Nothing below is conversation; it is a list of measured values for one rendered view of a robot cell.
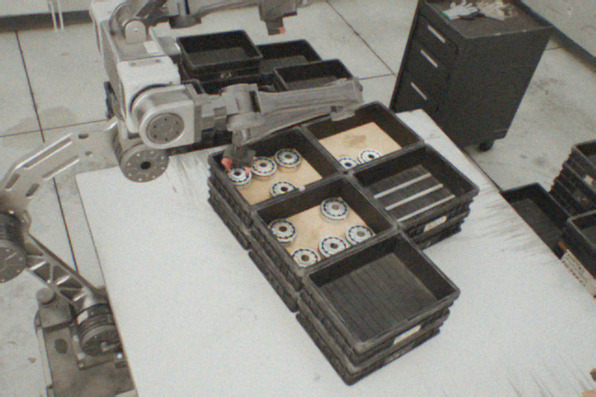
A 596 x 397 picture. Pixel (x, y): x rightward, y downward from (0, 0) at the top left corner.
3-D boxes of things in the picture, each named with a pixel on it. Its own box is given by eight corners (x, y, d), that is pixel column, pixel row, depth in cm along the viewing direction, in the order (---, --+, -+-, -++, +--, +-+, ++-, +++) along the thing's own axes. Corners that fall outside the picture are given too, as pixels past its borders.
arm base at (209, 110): (184, 123, 156) (183, 83, 148) (214, 117, 159) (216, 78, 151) (195, 143, 151) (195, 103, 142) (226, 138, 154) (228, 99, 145)
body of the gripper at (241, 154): (227, 148, 220) (228, 131, 214) (255, 155, 219) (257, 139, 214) (222, 159, 215) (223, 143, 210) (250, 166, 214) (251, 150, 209)
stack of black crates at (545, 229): (571, 266, 310) (591, 236, 294) (525, 282, 299) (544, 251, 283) (521, 212, 335) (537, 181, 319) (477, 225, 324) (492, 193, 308)
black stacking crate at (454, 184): (391, 251, 213) (399, 228, 205) (341, 197, 229) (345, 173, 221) (471, 212, 231) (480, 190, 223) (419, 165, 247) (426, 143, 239)
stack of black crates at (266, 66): (258, 124, 361) (263, 75, 338) (239, 94, 379) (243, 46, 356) (318, 113, 376) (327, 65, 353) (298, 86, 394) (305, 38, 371)
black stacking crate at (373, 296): (353, 371, 177) (361, 349, 169) (296, 297, 193) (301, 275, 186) (451, 315, 196) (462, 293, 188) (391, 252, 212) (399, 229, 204)
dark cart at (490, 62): (419, 171, 371) (466, 38, 308) (383, 127, 398) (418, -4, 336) (497, 154, 393) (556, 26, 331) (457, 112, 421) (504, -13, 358)
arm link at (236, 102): (215, 94, 149) (220, 116, 149) (254, 88, 153) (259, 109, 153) (207, 102, 158) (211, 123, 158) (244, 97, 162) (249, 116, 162)
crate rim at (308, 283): (359, 354, 171) (361, 349, 169) (299, 278, 187) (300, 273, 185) (461, 296, 189) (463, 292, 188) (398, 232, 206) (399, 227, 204)
